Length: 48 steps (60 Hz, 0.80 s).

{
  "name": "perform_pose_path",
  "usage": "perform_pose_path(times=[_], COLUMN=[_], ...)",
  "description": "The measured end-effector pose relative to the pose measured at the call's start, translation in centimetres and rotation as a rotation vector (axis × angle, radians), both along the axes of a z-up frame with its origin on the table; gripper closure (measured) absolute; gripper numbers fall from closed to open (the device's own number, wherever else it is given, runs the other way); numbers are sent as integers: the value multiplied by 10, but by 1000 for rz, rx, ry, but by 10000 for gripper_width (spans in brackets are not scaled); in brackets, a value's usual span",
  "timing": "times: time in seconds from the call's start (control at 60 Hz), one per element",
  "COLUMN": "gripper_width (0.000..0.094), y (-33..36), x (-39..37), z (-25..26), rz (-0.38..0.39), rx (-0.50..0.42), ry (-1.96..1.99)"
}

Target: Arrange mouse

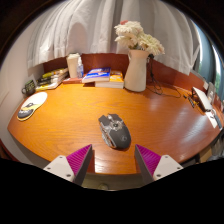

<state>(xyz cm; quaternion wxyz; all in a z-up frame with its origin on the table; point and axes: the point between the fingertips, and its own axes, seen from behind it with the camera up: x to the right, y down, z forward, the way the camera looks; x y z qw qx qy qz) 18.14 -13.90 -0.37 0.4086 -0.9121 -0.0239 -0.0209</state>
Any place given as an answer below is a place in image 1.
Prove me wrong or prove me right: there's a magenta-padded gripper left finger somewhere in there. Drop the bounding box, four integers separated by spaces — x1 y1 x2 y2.
43 143 94 186

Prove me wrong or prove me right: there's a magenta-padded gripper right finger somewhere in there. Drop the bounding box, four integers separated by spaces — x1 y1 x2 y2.
134 143 185 186

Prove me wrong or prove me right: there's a dark grey computer mouse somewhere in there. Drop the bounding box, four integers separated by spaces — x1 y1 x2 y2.
98 113 132 150

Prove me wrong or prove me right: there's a white round mouse pad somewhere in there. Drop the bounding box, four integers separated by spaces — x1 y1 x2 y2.
16 91 48 122

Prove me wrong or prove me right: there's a white flat device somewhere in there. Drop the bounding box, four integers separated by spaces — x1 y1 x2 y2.
192 86 214 113

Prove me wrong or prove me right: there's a yellow and white book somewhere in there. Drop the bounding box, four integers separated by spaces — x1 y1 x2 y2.
34 79 64 92

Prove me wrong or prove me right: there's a dark mug with green inside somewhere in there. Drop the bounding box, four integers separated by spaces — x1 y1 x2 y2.
21 79 36 97

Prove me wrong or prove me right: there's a red book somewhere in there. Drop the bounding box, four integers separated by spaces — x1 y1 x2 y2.
61 76 84 85

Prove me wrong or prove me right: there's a white ceramic vase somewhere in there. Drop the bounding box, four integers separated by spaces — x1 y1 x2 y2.
123 49 150 93

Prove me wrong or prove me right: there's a clear spray bottle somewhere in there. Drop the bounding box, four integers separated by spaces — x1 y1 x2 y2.
76 56 85 79

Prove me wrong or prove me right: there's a white flower bouquet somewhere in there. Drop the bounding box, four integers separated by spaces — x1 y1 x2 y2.
113 20 166 57

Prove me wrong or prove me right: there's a white curtain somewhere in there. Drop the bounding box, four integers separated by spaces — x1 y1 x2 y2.
27 0 201 76

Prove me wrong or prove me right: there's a black cable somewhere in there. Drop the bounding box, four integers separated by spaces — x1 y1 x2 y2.
146 54 183 99

